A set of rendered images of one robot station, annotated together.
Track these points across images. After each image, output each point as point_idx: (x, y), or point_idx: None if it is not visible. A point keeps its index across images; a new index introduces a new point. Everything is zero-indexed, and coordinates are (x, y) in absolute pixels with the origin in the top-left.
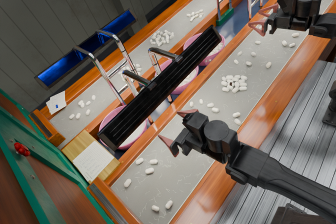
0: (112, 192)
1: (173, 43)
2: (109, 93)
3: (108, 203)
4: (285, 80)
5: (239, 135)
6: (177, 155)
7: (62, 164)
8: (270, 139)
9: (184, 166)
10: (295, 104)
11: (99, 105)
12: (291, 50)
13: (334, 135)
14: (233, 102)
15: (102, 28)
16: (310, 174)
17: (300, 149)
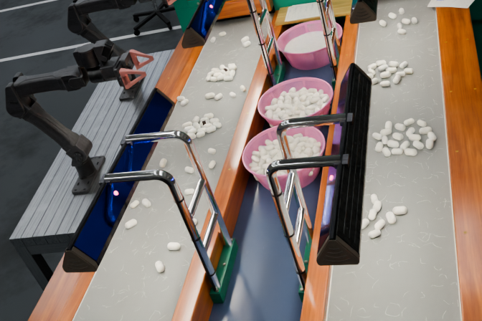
0: (244, 1)
1: None
2: (384, 46)
3: None
4: None
5: (173, 87)
6: (228, 59)
7: None
8: None
9: (216, 58)
10: None
11: (379, 35)
12: (135, 199)
13: (95, 152)
14: (194, 112)
15: None
16: (117, 119)
17: (125, 130)
